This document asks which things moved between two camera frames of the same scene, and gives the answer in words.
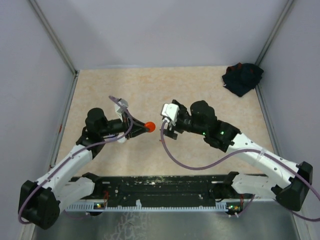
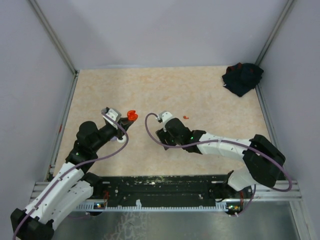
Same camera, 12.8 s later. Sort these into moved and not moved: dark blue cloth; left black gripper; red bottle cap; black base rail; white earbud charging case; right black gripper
Moved: left black gripper; red bottle cap; right black gripper
Not moved: white earbud charging case; black base rail; dark blue cloth
